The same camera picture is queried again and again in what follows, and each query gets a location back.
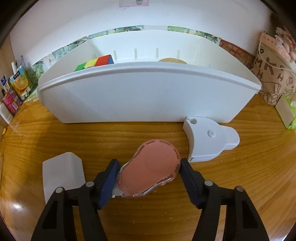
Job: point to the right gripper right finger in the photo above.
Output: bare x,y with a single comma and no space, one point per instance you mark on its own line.
242,221

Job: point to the pink pencil case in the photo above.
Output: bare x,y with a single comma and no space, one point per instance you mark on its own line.
274,45

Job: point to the pink snack packet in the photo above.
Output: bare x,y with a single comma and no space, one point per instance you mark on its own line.
12,102

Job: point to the colourful rubik's cube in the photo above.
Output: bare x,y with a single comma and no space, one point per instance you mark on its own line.
100,61

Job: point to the green tissue pack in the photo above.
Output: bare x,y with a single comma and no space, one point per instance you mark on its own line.
286,110

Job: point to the white plastic adapter piece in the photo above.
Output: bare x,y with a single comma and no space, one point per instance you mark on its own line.
208,139

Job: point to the white power adapter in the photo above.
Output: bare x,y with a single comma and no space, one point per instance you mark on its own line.
64,170

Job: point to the orange juice carton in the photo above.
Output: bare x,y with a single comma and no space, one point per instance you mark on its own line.
21,82

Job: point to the white lotion bottle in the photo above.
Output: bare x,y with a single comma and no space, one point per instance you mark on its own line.
5,114

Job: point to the white plastic storage bin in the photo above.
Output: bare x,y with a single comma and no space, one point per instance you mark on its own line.
137,87

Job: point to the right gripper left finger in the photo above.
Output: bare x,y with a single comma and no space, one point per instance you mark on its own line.
57,219

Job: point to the blue white tube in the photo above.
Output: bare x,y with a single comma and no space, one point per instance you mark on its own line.
5,86

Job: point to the brown letter print bag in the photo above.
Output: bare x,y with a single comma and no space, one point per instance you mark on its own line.
275,75

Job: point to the pink square wall sticker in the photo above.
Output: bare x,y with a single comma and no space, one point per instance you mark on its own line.
130,3

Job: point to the green landscape poster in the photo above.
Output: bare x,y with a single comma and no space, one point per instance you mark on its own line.
40,67

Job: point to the brown haired rag doll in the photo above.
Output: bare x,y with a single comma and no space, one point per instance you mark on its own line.
286,39

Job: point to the brown cardboard drawing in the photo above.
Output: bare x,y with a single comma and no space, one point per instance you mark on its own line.
242,55

